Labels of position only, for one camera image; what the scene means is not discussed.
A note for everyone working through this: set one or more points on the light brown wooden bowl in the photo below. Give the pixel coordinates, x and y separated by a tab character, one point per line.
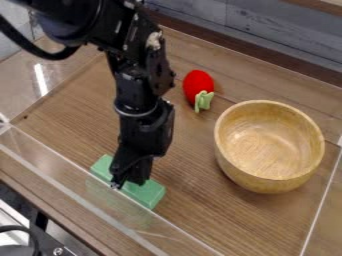
269	146

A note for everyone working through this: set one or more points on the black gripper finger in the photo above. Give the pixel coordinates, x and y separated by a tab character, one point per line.
122	174
138	169

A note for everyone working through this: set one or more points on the clear acrylic tray wall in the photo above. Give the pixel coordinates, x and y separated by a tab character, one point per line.
111	223

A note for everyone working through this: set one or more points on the red plush strawberry toy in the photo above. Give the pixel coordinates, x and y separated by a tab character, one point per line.
198	89

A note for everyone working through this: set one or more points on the green rectangular block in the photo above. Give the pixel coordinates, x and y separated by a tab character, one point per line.
147	195

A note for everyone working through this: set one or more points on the black metal table frame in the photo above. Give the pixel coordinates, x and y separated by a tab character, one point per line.
56	241

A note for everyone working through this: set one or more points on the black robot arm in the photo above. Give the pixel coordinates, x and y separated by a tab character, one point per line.
118	26

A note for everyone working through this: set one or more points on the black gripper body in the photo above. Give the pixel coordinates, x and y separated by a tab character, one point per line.
145	136

